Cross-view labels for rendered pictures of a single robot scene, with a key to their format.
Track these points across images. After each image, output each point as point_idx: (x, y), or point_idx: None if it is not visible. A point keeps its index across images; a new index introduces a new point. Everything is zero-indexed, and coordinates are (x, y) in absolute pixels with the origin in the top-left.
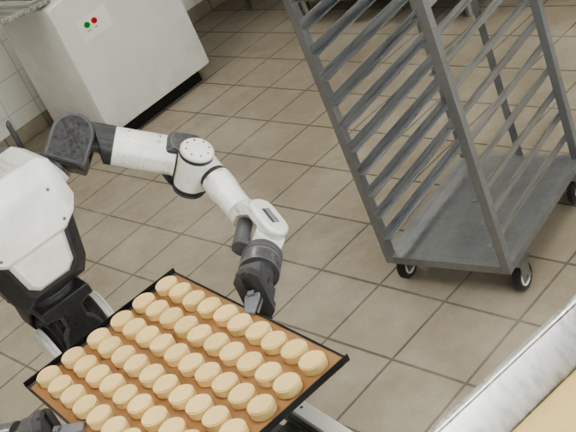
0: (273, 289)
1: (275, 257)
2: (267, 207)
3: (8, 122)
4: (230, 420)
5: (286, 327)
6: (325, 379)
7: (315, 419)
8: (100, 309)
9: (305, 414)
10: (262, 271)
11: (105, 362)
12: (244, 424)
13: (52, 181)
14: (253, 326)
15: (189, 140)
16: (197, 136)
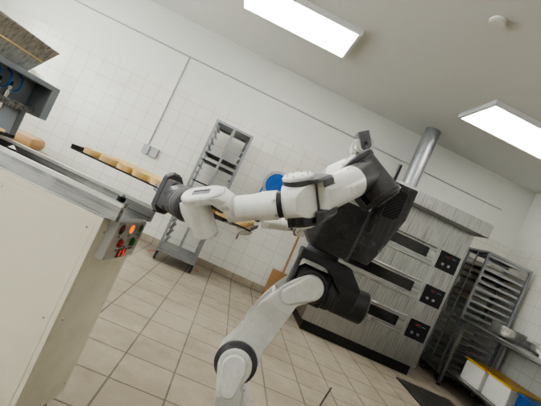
0: (162, 202)
1: (171, 192)
2: (208, 192)
3: (398, 164)
4: (121, 160)
5: (125, 171)
6: (80, 150)
7: (86, 186)
8: (299, 275)
9: (93, 189)
10: (168, 184)
11: None
12: (113, 156)
13: (330, 170)
14: (146, 174)
15: (309, 172)
16: (315, 179)
